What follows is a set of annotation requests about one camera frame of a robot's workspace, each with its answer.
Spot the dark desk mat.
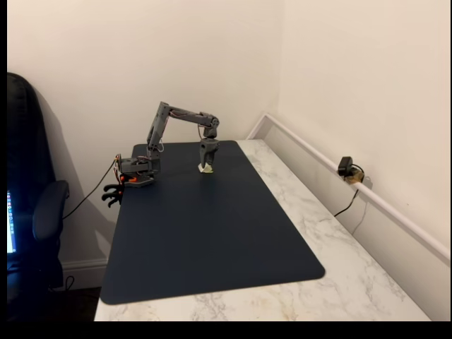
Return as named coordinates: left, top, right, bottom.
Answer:
left=100, top=140, right=326, bottom=305

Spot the black clamp with orange tips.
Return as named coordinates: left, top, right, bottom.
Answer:
left=101, top=174, right=138, bottom=210

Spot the black webcam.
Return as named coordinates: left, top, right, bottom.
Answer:
left=338, top=156, right=354, bottom=177

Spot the white baseboard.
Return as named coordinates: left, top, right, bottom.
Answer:
left=61, top=258, right=109, bottom=291

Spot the black office chair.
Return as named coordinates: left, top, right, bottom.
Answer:
left=6, top=72, right=71, bottom=322

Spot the laptop screen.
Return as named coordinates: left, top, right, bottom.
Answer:
left=6, top=190, right=18, bottom=254

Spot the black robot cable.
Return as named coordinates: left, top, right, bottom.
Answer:
left=62, top=159, right=118, bottom=220

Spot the black webcam cable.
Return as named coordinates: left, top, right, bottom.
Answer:
left=333, top=164, right=365, bottom=218

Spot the brown tape webcam mount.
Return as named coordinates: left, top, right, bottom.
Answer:
left=345, top=169, right=366, bottom=186

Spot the white ledge rail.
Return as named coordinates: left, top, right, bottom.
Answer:
left=246, top=112, right=451, bottom=263

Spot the black floor cable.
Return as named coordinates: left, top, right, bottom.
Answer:
left=52, top=275, right=76, bottom=292

